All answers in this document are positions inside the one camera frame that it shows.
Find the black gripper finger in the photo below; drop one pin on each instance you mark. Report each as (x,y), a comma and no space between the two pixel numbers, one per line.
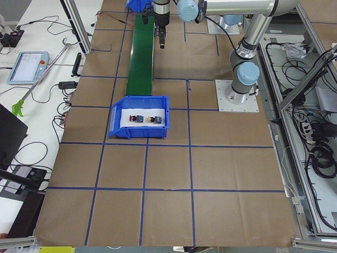
(162,42)

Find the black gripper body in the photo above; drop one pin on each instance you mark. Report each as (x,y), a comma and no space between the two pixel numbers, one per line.
(161,16)

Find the yellow mushroom push button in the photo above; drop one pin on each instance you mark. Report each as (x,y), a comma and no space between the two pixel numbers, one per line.
(155,119)

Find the red mushroom push button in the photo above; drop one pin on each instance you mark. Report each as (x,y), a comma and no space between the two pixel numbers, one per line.
(136,118)

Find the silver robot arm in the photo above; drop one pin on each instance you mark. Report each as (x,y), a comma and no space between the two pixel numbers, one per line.
(162,18)
(246,73)

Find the blue bin right side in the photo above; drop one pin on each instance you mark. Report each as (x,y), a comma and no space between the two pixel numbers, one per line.
(137,5)

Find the blue bin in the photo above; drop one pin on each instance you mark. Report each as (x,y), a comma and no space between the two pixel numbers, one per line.
(137,5)
(144,102)

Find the green conveyor belt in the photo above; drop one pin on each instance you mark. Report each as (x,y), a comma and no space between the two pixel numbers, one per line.
(140,72)

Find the blue bin left side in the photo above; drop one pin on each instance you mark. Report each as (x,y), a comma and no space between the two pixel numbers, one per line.
(144,102)

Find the white foam pad left bin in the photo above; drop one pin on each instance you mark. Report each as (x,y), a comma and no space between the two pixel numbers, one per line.
(125,114)

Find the black power adapter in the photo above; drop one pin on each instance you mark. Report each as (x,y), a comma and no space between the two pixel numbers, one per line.
(64,85)

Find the teach pendant tablet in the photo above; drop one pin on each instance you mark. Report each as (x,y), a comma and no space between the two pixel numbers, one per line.
(29,66)

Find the metal reacher grabber tool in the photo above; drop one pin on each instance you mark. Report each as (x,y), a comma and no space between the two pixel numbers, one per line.
(17,108)

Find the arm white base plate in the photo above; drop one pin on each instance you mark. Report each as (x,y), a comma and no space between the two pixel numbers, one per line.
(229,22)
(229,101)

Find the aluminium frame post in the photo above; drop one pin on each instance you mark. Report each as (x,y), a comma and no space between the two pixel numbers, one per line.
(78,27)

